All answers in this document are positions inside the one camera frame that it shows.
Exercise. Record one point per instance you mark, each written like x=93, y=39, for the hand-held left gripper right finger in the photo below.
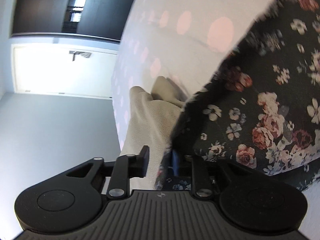
x=175, y=161

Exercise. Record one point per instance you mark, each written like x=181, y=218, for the dark sliding wardrobe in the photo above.
x=42, y=10

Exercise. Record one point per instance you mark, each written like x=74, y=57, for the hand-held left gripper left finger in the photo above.
x=143, y=162

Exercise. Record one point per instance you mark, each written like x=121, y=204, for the white door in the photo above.
x=50, y=72

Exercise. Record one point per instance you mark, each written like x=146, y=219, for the dark floral garment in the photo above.
x=262, y=92

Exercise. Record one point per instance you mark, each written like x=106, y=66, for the plain beige garment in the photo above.
x=147, y=120

